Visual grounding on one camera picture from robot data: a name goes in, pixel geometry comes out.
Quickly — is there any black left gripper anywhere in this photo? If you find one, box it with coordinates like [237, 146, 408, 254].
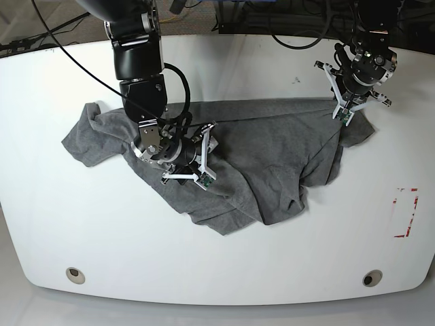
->
[339, 73, 374, 104]

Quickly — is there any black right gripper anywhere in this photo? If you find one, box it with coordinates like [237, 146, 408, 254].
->
[176, 136, 218, 170]

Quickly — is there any grey T-shirt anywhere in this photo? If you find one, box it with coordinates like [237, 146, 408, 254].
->
[63, 98, 375, 235]

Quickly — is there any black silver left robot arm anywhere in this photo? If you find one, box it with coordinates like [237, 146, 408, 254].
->
[339, 1, 402, 104]

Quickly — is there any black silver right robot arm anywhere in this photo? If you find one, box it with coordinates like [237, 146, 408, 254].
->
[79, 1, 203, 174]

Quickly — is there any red tape rectangle marking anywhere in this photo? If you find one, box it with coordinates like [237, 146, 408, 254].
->
[389, 187, 419, 238]

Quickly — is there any black tripod stand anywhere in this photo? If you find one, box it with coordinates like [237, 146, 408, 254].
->
[1, 12, 90, 58]

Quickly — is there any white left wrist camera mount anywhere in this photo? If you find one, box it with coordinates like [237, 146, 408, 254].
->
[314, 60, 392, 126]

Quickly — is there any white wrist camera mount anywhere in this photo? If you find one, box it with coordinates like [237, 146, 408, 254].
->
[158, 123, 218, 191]
[314, 60, 392, 126]

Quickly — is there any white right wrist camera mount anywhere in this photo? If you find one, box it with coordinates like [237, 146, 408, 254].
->
[158, 123, 218, 191]

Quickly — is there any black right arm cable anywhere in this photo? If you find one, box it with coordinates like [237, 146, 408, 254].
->
[32, 0, 193, 137]

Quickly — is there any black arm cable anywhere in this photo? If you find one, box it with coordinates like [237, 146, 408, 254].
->
[270, 0, 361, 74]
[32, 0, 193, 137]

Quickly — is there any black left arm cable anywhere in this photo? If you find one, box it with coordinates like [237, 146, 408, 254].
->
[270, 0, 361, 74]

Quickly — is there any left table cable grommet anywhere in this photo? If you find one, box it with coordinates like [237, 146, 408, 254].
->
[66, 268, 86, 285]

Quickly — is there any table cable grommet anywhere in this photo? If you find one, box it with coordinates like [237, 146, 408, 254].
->
[362, 270, 383, 287]
[66, 268, 86, 285]

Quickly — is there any right table cable grommet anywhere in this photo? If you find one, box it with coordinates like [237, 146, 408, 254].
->
[362, 270, 383, 287]

